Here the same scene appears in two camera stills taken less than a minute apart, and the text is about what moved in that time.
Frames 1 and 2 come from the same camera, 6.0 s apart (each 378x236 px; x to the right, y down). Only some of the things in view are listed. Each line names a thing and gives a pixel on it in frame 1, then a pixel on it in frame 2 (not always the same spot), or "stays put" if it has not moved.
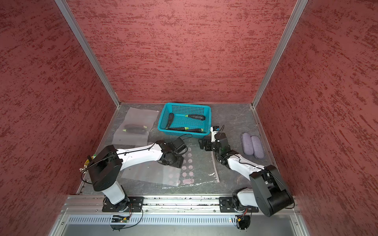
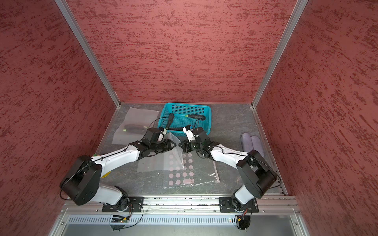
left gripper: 178,164 → 167,145
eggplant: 137,131 stays put
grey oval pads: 246,140 stays put
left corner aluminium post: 78,32 stays put
